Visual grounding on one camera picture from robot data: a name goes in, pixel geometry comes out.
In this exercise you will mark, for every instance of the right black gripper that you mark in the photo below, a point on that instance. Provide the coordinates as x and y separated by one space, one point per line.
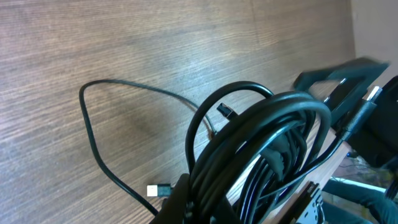
376 141

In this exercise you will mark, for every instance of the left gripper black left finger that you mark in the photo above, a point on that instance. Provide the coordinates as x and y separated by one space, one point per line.
173 211

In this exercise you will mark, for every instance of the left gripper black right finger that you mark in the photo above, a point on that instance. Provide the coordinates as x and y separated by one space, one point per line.
307 209

